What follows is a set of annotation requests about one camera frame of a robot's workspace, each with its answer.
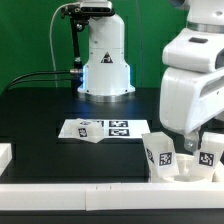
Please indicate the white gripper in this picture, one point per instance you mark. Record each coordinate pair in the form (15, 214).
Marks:
(192, 88)

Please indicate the white round stool seat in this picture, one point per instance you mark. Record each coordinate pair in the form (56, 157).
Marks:
(184, 162)

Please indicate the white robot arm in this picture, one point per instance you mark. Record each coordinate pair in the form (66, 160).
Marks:
(106, 73)

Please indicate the white marker sheet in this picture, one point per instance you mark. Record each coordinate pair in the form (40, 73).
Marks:
(113, 128)

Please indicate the white front fence bar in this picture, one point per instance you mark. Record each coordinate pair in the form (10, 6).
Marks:
(121, 196)

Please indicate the white fence bar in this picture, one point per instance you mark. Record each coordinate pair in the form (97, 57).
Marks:
(5, 156)
(121, 196)

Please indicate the white left fence bar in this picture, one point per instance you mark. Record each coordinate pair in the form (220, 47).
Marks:
(5, 156)

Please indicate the grey depth camera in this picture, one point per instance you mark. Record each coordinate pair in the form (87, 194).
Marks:
(97, 8)

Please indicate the black camera stand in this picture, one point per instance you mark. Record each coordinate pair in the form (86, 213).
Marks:
(78, 22)

